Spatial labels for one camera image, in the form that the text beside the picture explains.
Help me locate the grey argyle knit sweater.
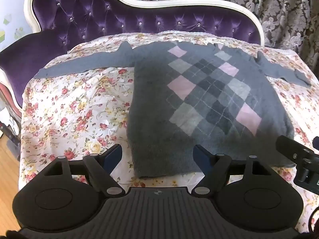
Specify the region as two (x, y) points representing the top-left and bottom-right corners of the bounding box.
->
(36, 42), (310, 177)

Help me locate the floral bed quilt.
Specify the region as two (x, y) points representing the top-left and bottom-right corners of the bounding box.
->
(18, 32), (318, 189)

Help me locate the purple tufted velvet headboard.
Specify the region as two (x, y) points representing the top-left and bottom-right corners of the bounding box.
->
(1, 0), (265, 108)

